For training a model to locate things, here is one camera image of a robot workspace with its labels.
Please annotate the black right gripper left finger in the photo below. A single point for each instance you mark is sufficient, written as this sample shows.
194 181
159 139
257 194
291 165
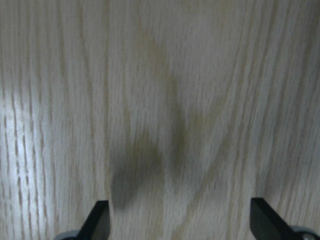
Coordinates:
97 226

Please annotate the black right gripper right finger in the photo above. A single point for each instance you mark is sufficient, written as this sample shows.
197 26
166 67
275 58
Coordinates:
266 224

